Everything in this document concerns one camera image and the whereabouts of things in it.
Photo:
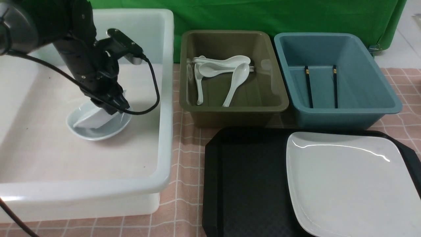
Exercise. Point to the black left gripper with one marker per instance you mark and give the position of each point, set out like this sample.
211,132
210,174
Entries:
96,71

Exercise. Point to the small white bowl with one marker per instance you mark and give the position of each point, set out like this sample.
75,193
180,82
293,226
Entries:
89,116
110,129

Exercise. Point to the black chopstick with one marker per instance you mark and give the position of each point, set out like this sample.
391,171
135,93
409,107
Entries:
335,81
308,82

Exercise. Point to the large white square plate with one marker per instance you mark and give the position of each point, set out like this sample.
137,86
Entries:
352,186

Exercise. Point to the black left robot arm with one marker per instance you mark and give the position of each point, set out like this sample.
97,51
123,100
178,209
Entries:
68,25

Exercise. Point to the white ceramic spoon, left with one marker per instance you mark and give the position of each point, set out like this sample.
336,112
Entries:
198,78

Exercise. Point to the white ceramic spoon, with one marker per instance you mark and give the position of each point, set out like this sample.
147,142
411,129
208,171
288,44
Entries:
229,62
198,78
210,70
240,75

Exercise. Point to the white ceramic spoon, middle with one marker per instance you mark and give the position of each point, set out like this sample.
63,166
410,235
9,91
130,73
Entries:
210,70

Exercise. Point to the large white plastic bin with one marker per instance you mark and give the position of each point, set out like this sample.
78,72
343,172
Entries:
49,173

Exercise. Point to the white ceramic spoon, top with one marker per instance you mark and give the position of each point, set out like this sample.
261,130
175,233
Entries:
229,62

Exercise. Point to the white ceramic spoon, right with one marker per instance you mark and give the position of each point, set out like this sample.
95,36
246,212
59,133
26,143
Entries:
240,75

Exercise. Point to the olive green plastic bin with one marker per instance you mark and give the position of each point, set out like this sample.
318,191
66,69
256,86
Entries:
255,102

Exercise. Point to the pink checkered tablecloth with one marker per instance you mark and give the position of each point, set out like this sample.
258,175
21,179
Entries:
180,210

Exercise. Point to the black plastic serving tray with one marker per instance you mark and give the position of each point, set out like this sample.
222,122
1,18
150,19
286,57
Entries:
246,191

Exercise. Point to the teal blue plastic bin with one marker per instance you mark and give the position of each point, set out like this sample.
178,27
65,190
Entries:
364,94

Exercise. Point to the green backdrop cloth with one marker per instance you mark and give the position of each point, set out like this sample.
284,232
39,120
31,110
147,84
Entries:
372,21

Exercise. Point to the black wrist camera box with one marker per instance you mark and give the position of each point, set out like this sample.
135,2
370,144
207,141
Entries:
118,45

